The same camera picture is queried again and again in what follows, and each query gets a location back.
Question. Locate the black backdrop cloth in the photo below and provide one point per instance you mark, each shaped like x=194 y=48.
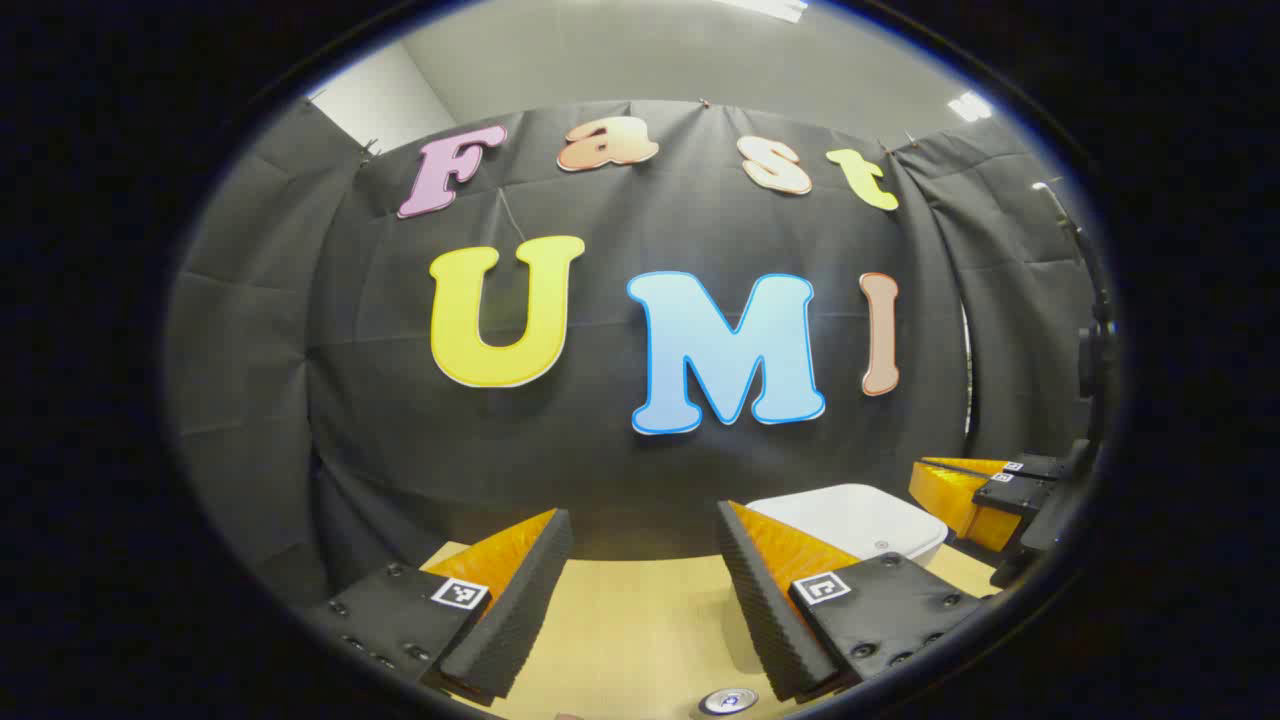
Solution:
x=600 y=470

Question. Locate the white desktop garbage bin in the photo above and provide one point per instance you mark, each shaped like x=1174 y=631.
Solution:
x=850 y=520

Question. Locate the wooden desktop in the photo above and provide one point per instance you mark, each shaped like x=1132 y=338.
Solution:
x=640 y=630

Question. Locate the silver pop can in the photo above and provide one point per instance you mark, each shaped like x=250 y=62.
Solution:
x=728 y=702

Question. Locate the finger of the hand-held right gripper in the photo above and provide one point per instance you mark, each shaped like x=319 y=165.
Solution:
x=1035 y=465
x=960 y=505

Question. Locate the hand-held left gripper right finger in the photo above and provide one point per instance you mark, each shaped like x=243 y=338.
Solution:
x=760 y=610

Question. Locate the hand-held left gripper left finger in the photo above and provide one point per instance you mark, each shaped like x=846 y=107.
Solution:
x=525 y=600

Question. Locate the ceiling light panel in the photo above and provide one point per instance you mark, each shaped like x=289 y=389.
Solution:
x=765 y=8
x=968 y=105

